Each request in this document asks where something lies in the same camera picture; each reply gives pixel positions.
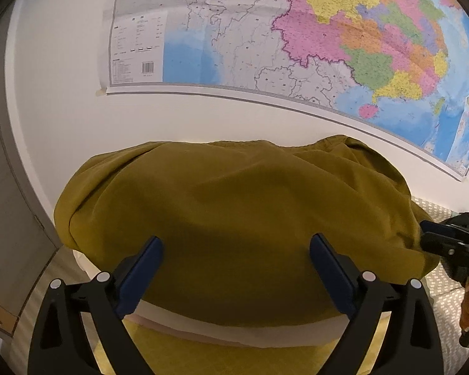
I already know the mustard yellow garment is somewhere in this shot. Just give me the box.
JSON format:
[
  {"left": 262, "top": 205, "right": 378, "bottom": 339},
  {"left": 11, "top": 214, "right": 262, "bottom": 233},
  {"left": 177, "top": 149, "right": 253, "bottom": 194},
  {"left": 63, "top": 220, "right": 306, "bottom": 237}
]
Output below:
[{"left": 54, "top": 136, "right": 439, "bottom": 328}]

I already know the patterned bed sheet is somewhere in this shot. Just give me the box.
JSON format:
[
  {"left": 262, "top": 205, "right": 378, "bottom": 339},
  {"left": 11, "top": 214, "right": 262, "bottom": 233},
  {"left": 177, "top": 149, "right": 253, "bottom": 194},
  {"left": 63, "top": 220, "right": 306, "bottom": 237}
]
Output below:
[{"left": 7, "top": 196, "right": 469, "bottom": 375}]

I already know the colourful wall map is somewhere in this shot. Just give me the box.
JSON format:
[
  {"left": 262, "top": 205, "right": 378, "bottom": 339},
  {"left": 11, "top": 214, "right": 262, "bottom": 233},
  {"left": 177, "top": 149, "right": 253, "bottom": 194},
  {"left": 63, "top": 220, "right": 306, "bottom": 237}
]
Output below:
[{"left": 98, "top": 0, "right": 469, "bottom": 178}]

